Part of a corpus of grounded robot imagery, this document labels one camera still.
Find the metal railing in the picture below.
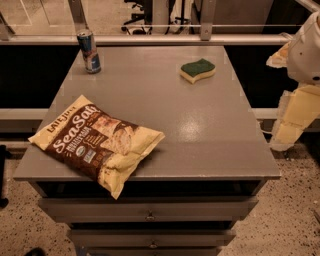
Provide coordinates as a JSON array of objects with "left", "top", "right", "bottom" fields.
[
  {"left": 0, "top": 33, "right": 293, "bottom": 46},
  {"left": 0, "top": 108, "right": 278, "bottom": 120}
]

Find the lower grey drawer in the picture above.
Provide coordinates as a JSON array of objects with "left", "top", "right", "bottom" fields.
[{"left": 68, "top": 229, "right": 235, "bottom": 249}]

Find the metal drawer knob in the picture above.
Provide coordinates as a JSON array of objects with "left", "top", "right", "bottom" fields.
[
  {"left": 149, "top": 241, "right": 158, "bottom": 249},
  {"left": 145, "top": 212, "right": 156, "bottom": 222}
]

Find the grey drawer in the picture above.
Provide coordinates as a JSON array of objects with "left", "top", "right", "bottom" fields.
[
  {"left": 39, "top": 197, "right": 258, "bottom": 223},
  {"left": 68, "top": 229, "right": 235, "bottom": 249}
]

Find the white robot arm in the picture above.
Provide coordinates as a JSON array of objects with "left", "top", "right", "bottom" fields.
[{"left": 266, "top": 12, "right": 320, "bottom": 151}]

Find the yellow brown chips bag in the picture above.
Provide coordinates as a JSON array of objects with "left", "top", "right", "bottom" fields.
[{"left": 29, "top": 96, "right": 165, "bottom": 198}]

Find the upper metal railing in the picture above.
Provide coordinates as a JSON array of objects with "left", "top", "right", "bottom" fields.
[{"left": 0, "top": 33, "right": 293, "bottom": 46}]

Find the lower metal drawer knob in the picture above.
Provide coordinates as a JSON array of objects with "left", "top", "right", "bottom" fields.
[{"left": 149, "top": 241, "right": 158, "bottom": 249}]

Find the lower metal railing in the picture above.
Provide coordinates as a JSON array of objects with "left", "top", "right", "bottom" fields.
[{"left": 0, "top": 108, "right": 278, "bottom": 120}]

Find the upper grey drawer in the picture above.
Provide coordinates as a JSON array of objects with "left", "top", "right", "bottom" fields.
[{"left": 39, "top": 197, "right": 258, "bottom": 223}]

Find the blue silver redbull can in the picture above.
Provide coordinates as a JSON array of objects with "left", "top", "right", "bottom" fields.
[{"left": 77, "top": 29, "right": 101, "bottom": 74}]

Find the black office chair base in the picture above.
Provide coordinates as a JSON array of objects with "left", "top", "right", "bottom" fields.
[{"left": 121, "top": 0, "right": 153, "bottom": 35}]

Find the green yellow sponge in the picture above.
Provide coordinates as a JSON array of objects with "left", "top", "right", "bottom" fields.
[{"left": 180, "top": 59, "right": 216, "bottom": 84}]

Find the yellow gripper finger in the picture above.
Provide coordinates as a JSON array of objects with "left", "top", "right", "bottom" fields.
[
  {"left": 266, "top": 43, "right": 290, "bottom": 68},
  {"left": 269, "top": 84, "right": 320, "bottom": 151}
]

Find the grey drawer cabinet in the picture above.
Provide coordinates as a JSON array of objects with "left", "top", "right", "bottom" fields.
[{"left": 14, "top": 46, "right": 280, "bottom": 256}]

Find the upper metal drawer knob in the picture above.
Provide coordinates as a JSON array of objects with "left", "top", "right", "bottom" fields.
[{"left": 145, "top": 212, "right": 156, "bottom": 222}]

